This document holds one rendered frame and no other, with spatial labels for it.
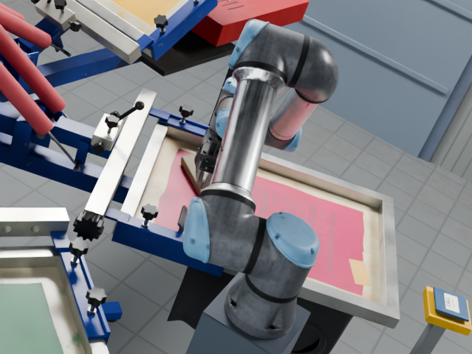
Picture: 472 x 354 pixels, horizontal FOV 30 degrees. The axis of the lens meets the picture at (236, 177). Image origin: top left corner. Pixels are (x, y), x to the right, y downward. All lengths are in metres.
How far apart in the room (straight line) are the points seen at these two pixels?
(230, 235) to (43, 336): 0.54
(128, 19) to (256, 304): 1.41
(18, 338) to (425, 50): 3.58
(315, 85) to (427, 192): 3.21
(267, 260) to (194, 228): 0.15
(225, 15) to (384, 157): 2.13
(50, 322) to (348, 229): 1.03
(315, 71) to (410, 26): 3.25
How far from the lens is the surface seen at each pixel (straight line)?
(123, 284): 3.59
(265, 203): 2.60
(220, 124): 2.19
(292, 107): 2.03
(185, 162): 2.59
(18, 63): 2.50
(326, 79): 1.88
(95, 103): 4.64
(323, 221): 2.63
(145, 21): 2.90
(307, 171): 2.76
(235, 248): 1.67
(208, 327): 1.81
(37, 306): 2.05
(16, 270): 2.12
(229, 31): 3.25
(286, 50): 1.84
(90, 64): 3.06
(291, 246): 1.66
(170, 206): 2.44
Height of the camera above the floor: 2.39
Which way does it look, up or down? 33 degrees down
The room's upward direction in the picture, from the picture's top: 22 degrees clockwise
